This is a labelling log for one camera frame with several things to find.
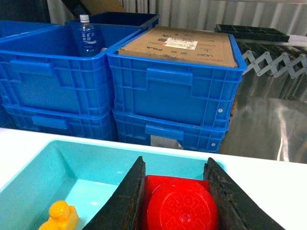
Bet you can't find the blue crate top middle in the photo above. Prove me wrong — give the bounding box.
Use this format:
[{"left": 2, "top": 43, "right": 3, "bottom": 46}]
[{"left": 0, "top": 23, "right": 141, "bottom": 116}]

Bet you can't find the brown cardboard box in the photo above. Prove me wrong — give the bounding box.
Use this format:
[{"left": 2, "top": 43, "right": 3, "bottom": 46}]
[{"left": 118, "top": 26, "right": 237, "bottom": 68}]

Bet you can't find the dark blue rear crate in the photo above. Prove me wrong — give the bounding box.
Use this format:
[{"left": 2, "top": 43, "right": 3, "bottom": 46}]
[{"left": 65, "top": 11, "right": 161, "bottom": 31}]

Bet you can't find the blue crate lower middle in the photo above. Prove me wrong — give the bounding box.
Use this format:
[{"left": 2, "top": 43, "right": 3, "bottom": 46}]
[{"left": 3, "top": 104, "right": 118, "bottom": 141}]

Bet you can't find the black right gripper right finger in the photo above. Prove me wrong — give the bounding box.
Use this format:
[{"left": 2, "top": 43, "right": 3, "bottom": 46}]
[{"left": 203, "top": 158, "right": 283, "bottom": 230}]

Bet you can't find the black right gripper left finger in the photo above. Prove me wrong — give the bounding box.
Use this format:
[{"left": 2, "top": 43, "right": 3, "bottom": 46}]
[{"left": 83, "top": 156, "right": 146, "bottom": 230}]

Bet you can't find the teal plastic bin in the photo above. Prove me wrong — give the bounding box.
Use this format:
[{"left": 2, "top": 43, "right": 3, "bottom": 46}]
[{"left": 0, "top": 140, "right": 210, "bottom": 230}]

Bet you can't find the blue crate top right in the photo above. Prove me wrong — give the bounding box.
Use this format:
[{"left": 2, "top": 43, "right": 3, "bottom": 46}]
[{"left": 107, "top": 31, "right": 247, "bottom": 129}]

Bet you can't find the grey scissor conveyor frame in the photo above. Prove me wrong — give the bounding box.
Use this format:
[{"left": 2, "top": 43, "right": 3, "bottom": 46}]
[{"left": 236, "top": 39, "right": 307, "bottom": 79}]

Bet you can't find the blue crate top left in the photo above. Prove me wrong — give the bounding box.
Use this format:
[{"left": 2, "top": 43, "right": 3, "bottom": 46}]
[{"left": 0, "top": 20, "right": 59, "bottom": 40}]

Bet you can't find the yellow toy block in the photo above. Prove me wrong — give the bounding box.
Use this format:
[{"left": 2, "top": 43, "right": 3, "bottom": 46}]
[{"left": 38, "top": 200, "right": 79, "bottom": 230}]

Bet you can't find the black plastic tray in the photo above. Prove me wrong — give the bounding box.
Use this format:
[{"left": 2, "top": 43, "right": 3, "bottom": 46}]
[{"left": 214, "top": 24, "right": 290, "bottom": 43}]

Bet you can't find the blue crate lower right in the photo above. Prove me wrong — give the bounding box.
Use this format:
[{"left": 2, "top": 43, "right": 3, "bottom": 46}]
[{"left": 112, "top": 109, "right": 228, "bottom": 153}]

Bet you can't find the clear water bottle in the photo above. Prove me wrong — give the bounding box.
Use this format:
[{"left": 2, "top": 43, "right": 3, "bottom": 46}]
[{"left": 79, "top": 14, "right": 106, "bottom": 57}]

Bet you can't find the red toy block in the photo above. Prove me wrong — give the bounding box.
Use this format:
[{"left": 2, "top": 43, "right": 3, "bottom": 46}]
[{"left": 141, "top": 175, "right": 219, "bottom": 230}]

